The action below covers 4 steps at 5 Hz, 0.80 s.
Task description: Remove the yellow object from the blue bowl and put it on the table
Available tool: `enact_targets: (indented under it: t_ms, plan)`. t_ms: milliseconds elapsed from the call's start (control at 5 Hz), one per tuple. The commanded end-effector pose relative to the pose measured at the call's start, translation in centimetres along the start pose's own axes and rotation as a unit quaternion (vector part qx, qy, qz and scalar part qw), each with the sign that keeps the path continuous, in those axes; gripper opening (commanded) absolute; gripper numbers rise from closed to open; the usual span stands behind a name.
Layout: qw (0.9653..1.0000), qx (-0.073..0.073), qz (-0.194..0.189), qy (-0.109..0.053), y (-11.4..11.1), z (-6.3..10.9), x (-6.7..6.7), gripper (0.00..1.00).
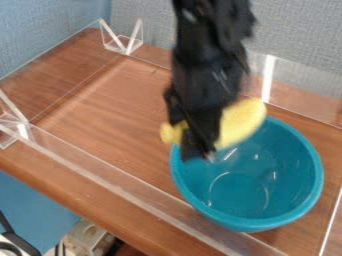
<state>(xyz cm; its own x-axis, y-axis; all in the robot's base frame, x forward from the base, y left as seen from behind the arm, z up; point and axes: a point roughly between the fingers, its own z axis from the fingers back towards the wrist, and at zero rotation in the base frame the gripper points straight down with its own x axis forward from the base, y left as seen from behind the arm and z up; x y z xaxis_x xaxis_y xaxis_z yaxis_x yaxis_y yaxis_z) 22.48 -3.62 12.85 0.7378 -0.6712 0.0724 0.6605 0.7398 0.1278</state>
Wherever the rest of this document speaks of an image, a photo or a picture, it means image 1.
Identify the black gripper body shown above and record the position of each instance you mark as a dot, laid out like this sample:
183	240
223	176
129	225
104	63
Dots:
207	85

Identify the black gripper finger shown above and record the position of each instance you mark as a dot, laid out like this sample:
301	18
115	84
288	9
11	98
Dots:
201	135
175	111

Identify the yellow toy banana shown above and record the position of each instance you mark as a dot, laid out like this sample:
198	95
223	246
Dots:
241	120

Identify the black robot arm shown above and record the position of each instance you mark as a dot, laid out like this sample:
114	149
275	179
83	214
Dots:
211	28

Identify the blue plastic bowl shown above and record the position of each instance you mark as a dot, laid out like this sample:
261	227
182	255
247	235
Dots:
262	184

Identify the clear acrylic back barrier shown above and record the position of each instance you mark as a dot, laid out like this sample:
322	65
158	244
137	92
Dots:
296	87

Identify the clear acrylic barrier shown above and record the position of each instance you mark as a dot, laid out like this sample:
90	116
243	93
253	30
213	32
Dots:
296	87
151	219

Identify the clear acrylic front barrier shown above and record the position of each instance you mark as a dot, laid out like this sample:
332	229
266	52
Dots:
151	219

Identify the white power strip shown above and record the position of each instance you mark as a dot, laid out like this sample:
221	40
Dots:
86	240

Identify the black chair part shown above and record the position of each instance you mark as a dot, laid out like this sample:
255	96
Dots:
12	244

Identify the clear acrylic corner bracket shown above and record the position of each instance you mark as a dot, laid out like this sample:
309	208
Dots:
121	43

